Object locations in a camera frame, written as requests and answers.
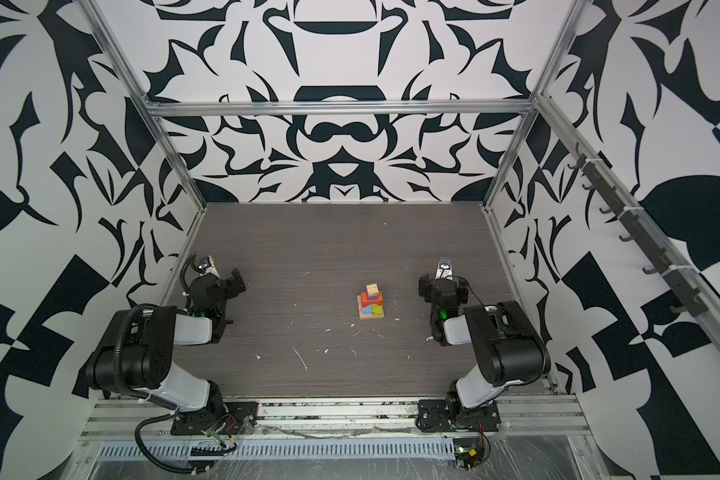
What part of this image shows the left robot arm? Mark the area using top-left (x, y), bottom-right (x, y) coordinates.
top-left (85, 255), bottom-right (246, 417)

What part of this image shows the aluminium front rail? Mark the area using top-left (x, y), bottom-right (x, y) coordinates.
top-left (80, 394), bottom-right (591, 441)

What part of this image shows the natural wood block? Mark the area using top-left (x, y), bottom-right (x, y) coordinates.
top-left (357, 295), bottom-right (384, 320)

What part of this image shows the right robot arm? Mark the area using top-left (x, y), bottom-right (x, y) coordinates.
top-left (418, 257), bottom-right (551, 419)

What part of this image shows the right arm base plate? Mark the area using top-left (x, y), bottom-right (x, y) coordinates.
top-left (415, 399), bottom-right (501, 433)

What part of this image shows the aluminium frame crossbar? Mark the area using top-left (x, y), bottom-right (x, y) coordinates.
top-left (146, 99), bottom-right (532, 118)

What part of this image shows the orange wood block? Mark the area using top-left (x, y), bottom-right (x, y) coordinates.
top-left (360, 292), bottom-right (383, 308)

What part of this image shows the white slotted cable duct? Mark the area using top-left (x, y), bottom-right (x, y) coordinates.
top-left (95, 437), bottom-right (457, 462)

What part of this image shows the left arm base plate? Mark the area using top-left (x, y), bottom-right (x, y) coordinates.
top-left (170, 401), bottom-right (259, 436)

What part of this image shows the wall hook rack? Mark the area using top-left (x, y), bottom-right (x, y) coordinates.
top-left (568, 143), bottom-right (709, 318)

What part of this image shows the green circuit board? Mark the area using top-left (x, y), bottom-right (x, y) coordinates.
top-left (454, 437), bottom-right (491, 470)

